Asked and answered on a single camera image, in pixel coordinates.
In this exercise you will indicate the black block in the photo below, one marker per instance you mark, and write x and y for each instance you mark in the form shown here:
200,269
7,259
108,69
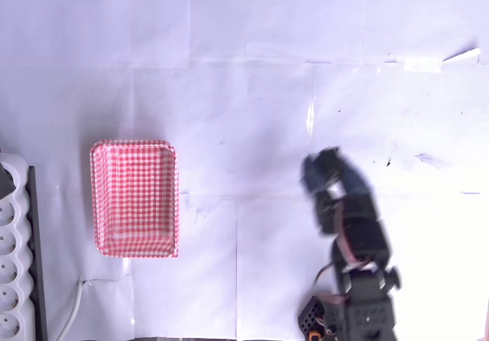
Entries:
329,163

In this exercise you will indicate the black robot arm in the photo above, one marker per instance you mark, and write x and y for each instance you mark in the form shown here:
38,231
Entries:
366,303

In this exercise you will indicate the black perforated base part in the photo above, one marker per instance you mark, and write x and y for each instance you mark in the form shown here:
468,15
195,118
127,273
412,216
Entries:
310,316

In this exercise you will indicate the clear tape piece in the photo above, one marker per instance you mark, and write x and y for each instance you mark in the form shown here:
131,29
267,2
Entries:
422,65

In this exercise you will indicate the white paper scrap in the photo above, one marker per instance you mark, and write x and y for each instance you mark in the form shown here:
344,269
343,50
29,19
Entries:
462,56

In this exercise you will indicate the pale pink object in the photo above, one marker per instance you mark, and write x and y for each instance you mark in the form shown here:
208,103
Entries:
486,323

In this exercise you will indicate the red white checkered tray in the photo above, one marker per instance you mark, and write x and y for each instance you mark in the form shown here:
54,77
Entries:
133,199

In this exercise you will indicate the white power strip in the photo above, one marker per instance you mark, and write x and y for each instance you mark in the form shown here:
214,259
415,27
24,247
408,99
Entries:
11,249

